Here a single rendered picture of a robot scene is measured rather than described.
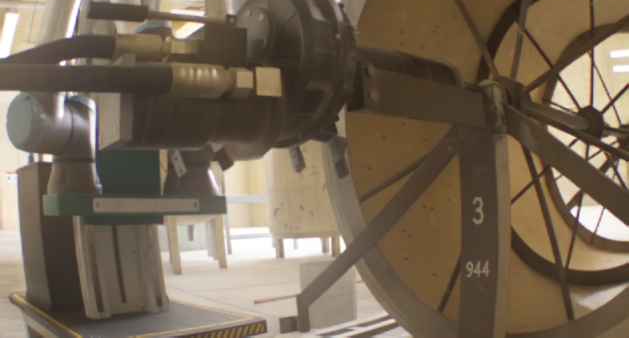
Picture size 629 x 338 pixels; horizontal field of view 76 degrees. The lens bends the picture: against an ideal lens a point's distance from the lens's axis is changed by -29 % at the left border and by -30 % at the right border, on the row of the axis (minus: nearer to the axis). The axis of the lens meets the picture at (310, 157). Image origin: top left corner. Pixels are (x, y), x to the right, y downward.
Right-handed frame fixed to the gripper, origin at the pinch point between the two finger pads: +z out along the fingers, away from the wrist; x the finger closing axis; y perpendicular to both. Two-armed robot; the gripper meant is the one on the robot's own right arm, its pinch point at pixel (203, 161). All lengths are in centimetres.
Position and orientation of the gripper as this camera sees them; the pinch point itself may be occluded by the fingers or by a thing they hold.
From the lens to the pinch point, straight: 103.0
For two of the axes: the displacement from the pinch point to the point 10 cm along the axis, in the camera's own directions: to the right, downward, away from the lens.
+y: -7.5, 4.9, 4.5
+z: 4.6, 8.7, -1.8
